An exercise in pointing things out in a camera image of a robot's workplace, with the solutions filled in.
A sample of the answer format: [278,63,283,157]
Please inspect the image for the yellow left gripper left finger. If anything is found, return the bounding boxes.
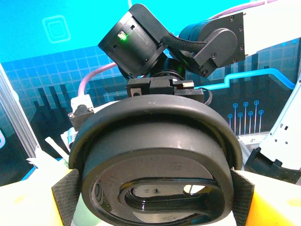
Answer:
[0,168,82,226]

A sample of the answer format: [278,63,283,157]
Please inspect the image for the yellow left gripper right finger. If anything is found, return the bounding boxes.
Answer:
[231,169,301,226]

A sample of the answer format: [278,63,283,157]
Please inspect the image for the green paper coffee cup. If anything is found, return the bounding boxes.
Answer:
[71,197,106,226]

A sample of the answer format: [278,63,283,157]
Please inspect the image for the black plastic cup lid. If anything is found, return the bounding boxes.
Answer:
[68,94,243,226]

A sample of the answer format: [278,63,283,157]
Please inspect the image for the pale green straw holder cup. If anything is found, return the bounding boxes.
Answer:
[56,157,71,170]

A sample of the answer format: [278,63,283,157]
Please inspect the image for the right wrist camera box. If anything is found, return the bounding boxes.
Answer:
[68,93,96,131]

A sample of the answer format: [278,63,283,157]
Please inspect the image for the aluminium frame post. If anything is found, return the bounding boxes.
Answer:
[0,62,40,165]

